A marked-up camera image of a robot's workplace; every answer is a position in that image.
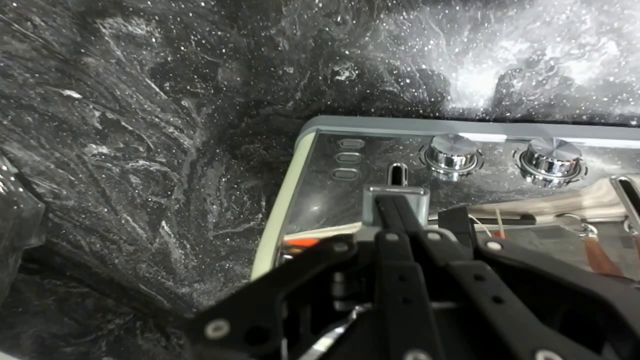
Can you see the cream and chrome toaster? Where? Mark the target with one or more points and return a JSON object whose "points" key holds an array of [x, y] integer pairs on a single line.
{"points": [[466, 187]]}

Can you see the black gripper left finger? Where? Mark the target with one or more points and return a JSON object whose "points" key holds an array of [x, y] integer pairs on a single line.
{"points": [[401, 293]]}

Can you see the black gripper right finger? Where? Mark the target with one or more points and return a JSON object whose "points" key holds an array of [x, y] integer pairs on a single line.
{"points": [[532, 300]]}

